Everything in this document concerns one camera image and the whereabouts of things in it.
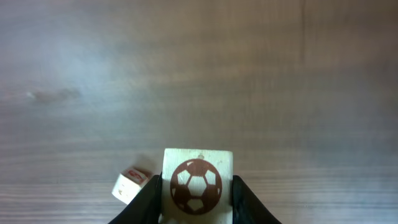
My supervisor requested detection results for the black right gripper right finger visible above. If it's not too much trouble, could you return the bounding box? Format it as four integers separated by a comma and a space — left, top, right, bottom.
232, 175, 282, 224

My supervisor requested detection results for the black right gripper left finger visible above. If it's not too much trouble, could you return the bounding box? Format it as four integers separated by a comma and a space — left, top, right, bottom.
109, 175, 162, 224

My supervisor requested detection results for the red letter U block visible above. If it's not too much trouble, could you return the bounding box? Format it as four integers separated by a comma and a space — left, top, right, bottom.
111, 166, 153, 205

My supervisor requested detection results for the soccer ball yellow block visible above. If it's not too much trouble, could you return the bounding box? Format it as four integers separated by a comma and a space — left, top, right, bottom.
159, 148, 233, 224

